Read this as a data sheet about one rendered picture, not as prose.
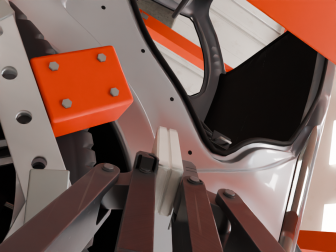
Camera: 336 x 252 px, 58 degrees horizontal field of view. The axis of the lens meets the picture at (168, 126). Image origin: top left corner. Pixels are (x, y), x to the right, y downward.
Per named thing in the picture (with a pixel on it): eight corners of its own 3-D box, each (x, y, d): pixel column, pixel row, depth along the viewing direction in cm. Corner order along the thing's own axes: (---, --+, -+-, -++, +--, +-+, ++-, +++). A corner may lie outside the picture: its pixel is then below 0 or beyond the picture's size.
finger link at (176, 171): (170, 167, 16) (184, 170, 16) (168, 127, 23) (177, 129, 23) (157, 215, 17) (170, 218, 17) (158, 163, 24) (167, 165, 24)
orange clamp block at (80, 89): (47, 140, 35) (118, 120, 39) (50, 122, 28) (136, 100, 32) (28, 85, 36) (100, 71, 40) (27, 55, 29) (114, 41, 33)
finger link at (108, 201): (146, 219, 15) (85, 207, 15) (149, 174, 20) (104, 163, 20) (153, 193, 15) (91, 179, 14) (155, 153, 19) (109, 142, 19)
